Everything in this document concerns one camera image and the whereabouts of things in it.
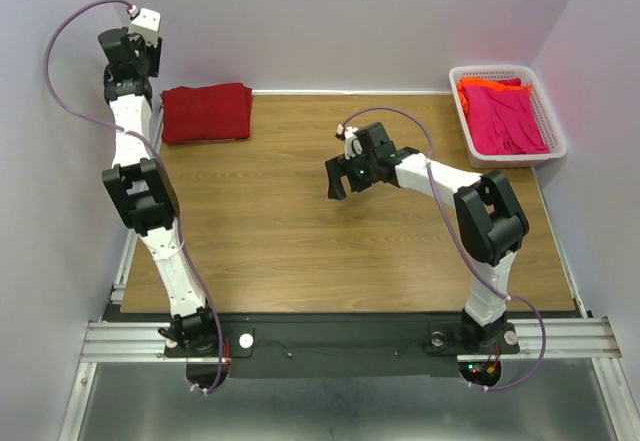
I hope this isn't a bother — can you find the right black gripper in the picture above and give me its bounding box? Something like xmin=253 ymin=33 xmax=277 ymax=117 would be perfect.
xmin=325 ymin=147 xmax=378 ymax=200

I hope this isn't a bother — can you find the dark red t shirt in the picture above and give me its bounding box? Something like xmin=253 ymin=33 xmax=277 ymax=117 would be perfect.
xmin=161 ymin=83 xmax=253 ymax=145

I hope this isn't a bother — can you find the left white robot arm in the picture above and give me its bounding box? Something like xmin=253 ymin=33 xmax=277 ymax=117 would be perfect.
xmin=98 ymin=27 xmax=224 ymax=356

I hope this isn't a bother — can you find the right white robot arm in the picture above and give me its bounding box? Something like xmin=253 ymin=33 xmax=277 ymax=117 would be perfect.
xmin=325 ymin=122 xmax=529 ymax=351

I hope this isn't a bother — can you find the orange t shirt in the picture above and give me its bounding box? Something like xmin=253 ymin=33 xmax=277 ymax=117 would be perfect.
xmin=456 ymin=78 xmax=532 ymax=115

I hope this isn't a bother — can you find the pink t shirt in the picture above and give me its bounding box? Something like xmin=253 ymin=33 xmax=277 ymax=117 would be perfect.
xmin=464 ymin=87 xmax=550 ymax=156

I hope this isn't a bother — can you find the white plastic basket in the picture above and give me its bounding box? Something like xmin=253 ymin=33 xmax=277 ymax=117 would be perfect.
xmin=449 ymin=64 xmax=567 ymax=168

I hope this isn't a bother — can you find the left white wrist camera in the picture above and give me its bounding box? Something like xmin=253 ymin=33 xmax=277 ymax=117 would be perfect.
xmin=127 ymin=5 xmax=161 ymax=46

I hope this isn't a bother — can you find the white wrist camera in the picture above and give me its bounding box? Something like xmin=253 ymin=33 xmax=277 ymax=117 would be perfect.
xmin=335 ymin=123 xmax=363 ymax=160
xmin=127 ymin=5 xmax=161 ymax=46

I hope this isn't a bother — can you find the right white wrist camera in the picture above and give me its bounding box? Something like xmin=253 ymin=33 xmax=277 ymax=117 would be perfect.
xmin=335 ymin=123 xmax=363 ymax=160

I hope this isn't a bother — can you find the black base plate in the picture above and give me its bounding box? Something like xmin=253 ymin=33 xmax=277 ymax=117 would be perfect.
xmin=158 ymin=312 xmax=520 ymax=381

